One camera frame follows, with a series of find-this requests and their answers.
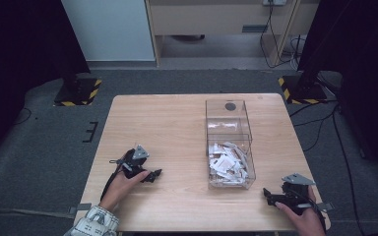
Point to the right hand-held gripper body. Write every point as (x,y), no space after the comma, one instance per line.
(296,193)

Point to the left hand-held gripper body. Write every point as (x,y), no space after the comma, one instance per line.
(132,164)

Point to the person's left hand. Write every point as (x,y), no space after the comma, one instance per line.
(119,190)

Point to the person's right hand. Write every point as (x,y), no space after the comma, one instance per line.
(306,224)

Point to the pile of white paper packets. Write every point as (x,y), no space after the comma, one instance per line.
(228,165)

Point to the clear plastic box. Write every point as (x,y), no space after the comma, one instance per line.
(228,128)

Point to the black stand base yellow stripes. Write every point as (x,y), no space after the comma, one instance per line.
(78,93)
(303,93)

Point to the white panel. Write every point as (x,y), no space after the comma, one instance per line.
(108,29)

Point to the black curtain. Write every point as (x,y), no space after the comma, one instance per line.
(19,59)
(364,65)

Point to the light wooden cabinet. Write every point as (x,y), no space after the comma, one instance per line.
(210,19)

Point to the white power strip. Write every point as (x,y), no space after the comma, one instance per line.
(274,2)

